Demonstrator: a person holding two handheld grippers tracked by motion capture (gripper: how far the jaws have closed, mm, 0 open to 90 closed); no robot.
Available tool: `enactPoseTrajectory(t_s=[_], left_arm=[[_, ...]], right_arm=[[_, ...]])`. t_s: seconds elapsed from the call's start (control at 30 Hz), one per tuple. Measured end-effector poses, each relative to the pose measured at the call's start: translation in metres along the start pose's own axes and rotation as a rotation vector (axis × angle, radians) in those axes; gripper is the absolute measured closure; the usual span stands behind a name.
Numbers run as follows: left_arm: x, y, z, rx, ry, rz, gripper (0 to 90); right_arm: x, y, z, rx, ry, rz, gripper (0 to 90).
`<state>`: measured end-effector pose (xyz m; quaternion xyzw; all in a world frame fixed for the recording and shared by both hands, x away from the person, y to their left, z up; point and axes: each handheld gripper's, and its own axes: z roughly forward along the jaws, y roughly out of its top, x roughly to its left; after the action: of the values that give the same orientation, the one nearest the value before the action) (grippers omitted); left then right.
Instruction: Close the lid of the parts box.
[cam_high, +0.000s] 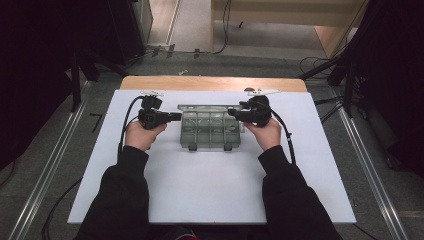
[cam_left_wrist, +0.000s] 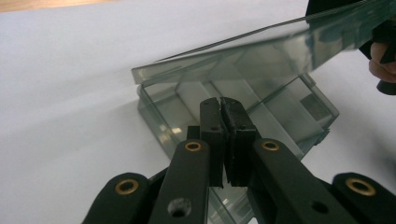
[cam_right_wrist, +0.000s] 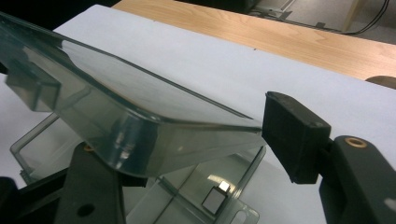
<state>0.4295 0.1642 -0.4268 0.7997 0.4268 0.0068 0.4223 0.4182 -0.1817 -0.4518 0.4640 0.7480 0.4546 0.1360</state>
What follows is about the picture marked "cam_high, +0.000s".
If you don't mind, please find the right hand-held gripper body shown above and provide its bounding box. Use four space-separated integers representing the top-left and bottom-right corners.
241 88 283 128

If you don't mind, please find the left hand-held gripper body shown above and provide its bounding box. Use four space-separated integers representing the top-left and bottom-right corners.
137 89 172 131

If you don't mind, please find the transparent grey compartment box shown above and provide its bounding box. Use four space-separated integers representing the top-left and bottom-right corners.
177 103 246 152

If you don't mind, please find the person's left hand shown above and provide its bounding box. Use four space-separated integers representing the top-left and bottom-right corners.
124 119 168 153

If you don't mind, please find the person's right hand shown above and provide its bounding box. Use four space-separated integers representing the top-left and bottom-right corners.
243 118 283 153

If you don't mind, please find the wooden table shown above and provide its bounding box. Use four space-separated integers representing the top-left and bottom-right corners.
119 75 308 93

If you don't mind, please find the black metal stand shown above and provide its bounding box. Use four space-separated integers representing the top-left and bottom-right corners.
68 49 129 113
297 49 359 118

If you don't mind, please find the white work board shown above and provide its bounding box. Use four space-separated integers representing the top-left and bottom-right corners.
67 89 357 225

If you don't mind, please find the black cabinet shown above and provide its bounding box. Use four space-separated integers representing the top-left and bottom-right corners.
108 0 148 67

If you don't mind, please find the light wooden furniture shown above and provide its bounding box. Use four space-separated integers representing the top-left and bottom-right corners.
211 0 368 58

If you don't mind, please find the person's lap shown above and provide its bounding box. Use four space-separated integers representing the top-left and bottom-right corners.
148 223 268 240

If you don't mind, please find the left hand-held gripper cable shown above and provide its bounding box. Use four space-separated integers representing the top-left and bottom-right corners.
117 95 146 159

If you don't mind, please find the hand-held gripper cable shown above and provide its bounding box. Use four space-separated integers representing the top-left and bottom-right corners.
270 110 298 166
117 95 146 159

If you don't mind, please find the right hand-held gripper cable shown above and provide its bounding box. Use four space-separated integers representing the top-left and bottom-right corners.
270 110 298 166

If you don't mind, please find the black hanging cable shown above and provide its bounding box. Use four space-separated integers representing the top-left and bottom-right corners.
181 0 233 56

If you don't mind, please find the aluminium floor rail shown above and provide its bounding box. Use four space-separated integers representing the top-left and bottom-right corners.
7 79 93 240
331 87 409 240

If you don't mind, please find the black floor cable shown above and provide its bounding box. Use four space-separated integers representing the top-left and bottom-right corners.
40 178 83 240

